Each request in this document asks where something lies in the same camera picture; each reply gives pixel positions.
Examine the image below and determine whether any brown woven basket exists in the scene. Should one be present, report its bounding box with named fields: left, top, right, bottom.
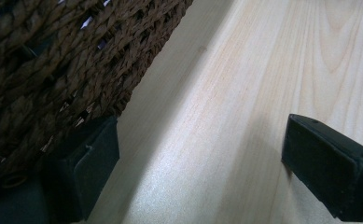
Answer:
left=0, top=0, right=195, bottom=194

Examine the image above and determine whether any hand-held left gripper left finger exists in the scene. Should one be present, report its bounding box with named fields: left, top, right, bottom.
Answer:
left=0, top=115, right=121, bottom=224

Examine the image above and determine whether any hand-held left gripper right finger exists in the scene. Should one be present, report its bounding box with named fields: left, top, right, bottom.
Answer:
left=281, top=113, right=363, bottom=223

